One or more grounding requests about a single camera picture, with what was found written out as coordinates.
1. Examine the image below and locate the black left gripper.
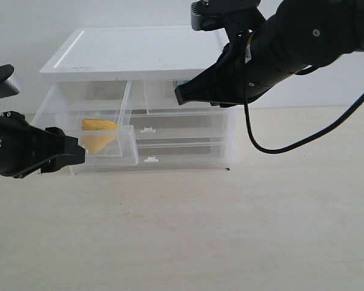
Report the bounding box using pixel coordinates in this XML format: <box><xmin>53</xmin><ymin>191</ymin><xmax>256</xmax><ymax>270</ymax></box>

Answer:
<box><xmin>0</xmin><ymin>112</ymin><xmax>86</xmax><ymax>178</ymax></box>

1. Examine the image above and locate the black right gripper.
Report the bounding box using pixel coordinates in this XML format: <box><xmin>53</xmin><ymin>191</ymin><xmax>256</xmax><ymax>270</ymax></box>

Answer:
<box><xmin>174</xmin><ymin>32</ymin><xmax>279</xmax><ymax>108</ymax></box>

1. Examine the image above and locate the blue white glue stick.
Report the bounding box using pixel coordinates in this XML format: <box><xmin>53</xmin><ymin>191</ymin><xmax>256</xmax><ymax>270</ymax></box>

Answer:
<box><xmin>173</xmin><ymin>80</ymin><xmax>189</xmax><ymax>89</ymax></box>

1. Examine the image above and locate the yellow cheese wedge block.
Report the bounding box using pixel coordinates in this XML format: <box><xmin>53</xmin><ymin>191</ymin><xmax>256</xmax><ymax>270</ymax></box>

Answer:
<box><xmin>81</xmin><ymin>119</ymin><xmax>118</xmax><ymax>155</ymax></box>

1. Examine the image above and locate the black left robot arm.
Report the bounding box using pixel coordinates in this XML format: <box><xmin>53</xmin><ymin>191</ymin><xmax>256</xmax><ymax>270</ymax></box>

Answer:
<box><xmin>0</xmin><ymin>111</ymin><xmax>86</xmax><ymax>179</ymax></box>

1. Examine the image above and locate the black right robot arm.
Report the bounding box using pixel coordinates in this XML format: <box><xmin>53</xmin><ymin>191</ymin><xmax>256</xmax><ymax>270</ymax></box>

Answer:
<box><xmin>175</xmin><ymin>0</ymin><xmax>364</xmax><ymax>108</ymax></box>

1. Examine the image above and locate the clear middle wide drawer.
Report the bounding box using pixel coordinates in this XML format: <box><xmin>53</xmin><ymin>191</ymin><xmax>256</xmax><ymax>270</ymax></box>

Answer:
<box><xmin>130</xmin><ymin>113</ymin><xmax>235</xmax><ymax>139</ymax></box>

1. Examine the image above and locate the clear wide drawer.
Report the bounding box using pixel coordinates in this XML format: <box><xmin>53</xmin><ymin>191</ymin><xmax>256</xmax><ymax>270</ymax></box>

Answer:
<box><xmin>138</xmin><ymin>142</ymin><xmax>233</xmax><ymax>168</ymax></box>
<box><xmin>130</xmin><ymin>113</ymin><xmax>235</xmax><ymax>139</ymax></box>

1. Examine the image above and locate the clear bottom wide drawer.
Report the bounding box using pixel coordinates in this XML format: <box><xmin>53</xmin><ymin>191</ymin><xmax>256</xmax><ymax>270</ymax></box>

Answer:
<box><xmin>138</xmin><ymin>142</ymin><xmax>233</xmax><ymax>168</ymax></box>

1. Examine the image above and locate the white plastic drawer cabinet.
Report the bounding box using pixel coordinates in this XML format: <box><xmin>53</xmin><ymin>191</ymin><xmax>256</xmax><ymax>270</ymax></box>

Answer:
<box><xmin>40</xmin><ymin>26</ymin><xmax>237</xmax><ymax>175</ymax></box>

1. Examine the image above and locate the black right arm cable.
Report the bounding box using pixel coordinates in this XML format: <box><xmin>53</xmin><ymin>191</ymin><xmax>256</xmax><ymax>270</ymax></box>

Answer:
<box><xmin>242</xmin><ymin>60</ymin><xmax>364</xmax><ymax>154</ymax></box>

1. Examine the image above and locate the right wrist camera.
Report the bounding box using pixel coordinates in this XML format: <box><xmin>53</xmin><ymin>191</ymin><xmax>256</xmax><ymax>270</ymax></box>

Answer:
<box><xmin>190</xmin><ymin>0</ymin><xmax>266</xmax><ymax>39</ymax></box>

